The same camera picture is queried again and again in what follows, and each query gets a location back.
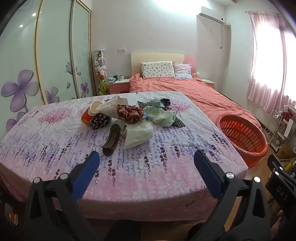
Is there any brown ridged wooden piece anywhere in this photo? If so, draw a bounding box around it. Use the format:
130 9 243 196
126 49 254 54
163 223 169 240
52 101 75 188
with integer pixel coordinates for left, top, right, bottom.
102 124 121 156

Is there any black woven mat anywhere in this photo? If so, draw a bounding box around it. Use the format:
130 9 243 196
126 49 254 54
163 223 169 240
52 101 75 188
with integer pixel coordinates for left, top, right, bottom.
172 116 186 128

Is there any cardboard box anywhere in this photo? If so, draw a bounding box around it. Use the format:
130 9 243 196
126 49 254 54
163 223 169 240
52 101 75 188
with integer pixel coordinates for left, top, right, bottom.
276 144 296 160

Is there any pink nightstand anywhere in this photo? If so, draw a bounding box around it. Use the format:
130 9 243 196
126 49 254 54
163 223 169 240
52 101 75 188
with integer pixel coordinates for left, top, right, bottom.
109 79 130 94

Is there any red plaid scrunchie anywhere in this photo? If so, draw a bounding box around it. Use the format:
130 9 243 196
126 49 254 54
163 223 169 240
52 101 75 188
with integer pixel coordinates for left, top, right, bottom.
116 104 144 123

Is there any navy and grey-blue packet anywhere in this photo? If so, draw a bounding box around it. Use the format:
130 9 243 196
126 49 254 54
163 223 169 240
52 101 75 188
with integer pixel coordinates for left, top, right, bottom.
137 98 171 107

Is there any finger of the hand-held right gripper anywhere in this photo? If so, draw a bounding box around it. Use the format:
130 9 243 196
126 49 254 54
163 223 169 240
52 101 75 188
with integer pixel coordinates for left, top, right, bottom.
267 154 296 179

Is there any floral pink purple tablecloth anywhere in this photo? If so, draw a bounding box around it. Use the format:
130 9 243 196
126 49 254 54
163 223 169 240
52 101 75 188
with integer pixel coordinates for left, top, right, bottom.
0 91 249 223

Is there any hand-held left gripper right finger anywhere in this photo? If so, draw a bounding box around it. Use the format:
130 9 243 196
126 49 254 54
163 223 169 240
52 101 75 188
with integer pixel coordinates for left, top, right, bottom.
194 149 272 241

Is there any white plastic bag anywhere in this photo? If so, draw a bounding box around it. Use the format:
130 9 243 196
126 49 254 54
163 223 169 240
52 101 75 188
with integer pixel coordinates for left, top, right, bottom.
116 118 153 149

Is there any green plush toy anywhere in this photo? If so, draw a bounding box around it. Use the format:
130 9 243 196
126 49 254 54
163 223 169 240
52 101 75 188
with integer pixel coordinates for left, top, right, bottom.
98 79 110 95

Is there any light green cloth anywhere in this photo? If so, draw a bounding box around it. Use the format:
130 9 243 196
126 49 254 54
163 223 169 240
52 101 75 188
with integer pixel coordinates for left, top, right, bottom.
143 105 176 127

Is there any coral duvet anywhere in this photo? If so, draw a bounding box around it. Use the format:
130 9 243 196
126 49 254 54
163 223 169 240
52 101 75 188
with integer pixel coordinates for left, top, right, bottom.
129 74 262 130

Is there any cream pink headboard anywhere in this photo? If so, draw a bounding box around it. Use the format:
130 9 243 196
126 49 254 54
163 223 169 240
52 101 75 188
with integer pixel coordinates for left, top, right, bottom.
131 52 196 75

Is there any orange white paper cup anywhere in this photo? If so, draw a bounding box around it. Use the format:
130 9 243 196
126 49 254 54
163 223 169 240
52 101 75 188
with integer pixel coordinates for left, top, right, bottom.
80 100 103 126

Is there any floral sliding door wardrobe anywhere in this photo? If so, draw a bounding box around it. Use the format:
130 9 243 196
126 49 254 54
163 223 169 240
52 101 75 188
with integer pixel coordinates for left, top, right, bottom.
0 0 95 139

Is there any white floral pillow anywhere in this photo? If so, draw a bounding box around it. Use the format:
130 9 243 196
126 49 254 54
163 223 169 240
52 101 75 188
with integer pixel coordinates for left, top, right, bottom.
141 61 175 80

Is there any clear tube of plush toys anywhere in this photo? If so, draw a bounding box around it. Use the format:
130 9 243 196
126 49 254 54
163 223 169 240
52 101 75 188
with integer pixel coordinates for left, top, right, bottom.
94 49 110 95

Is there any pink striped pillow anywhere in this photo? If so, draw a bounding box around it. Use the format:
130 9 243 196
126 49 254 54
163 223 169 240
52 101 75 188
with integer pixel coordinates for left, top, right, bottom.
173 62 193 80

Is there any pink curtain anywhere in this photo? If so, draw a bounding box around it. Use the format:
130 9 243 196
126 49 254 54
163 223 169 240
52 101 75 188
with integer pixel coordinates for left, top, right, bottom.
247 11 296 114

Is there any orange plastic laundry basket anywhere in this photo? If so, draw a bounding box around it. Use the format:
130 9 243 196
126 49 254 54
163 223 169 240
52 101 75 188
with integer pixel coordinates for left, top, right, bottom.
215 114 269 169

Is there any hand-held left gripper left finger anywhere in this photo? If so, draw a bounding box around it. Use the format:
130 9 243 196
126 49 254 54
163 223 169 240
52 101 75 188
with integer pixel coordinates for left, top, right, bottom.
24 151 102 241

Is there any white wire rack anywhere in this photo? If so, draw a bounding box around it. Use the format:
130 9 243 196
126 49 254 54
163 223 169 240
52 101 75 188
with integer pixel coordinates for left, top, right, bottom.
264 109 282 149

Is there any cream nightstand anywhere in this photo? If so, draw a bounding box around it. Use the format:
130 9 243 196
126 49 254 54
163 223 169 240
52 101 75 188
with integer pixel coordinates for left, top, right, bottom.
201 78 216 90

